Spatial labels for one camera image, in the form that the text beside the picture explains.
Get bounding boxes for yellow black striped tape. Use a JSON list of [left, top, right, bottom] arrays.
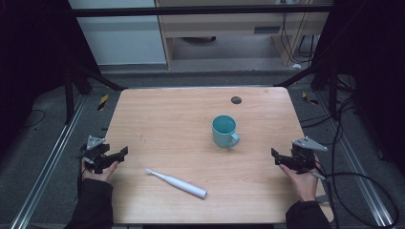
[[96, 94, 110, 112], [301, 91, 319, 106]]

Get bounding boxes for aluminium floor rail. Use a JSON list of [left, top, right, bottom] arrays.
[[9, 94, 89, 229], [313, 90, 395, 227]]

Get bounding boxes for bundle of black floor cables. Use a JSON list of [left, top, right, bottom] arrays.
[[299, 74, 361, 130]]

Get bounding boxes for black cables under desk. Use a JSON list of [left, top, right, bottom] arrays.
[[279, 0, 319, 65]]

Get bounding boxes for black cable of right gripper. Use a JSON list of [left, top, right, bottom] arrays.
[[309, 171, 400, 229]]

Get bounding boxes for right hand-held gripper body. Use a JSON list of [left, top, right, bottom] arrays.
[[289, 135, 329, 176]]

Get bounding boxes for light wooden desk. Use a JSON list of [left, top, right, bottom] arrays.
[[154, 0, 334, 71]]

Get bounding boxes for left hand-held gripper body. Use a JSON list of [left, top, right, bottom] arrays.
[[79, 135, 111, 175]]

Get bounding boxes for black horizontal frame bar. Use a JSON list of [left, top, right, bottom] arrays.
[[71, 4, 333, 18]]

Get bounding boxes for person's right hand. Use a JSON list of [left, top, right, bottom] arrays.
[[279, 155, 320, 203]]

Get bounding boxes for person's left hand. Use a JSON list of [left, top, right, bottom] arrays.
[[80, 158, 120, 184]]

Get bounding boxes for white electric toothbrush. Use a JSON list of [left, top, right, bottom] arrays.
[[144, 168, 208, 200]]

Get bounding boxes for thin black floor cable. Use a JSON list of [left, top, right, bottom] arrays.
[[18, 109, 47, 132]]

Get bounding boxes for teal mug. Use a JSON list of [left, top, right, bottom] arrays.
[[211, 114, 241, 149]]

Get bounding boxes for black curtain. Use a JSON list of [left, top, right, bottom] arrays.
[[0, 0, 103, 160], [309, 0, 405, 177]]

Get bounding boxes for black metal stand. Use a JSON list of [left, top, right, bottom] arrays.
[[273, 53, 356, 121], [62, 58, 128, 125]]

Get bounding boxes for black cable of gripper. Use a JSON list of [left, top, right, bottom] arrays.
[[75, 152, 88, 204], [309, 171, 400, 229]]

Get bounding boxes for white cabinet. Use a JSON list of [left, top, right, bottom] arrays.
[[67, 0, 168, 67]]

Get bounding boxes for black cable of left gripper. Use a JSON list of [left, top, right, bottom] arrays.
[[75, 152, 88, 204]]

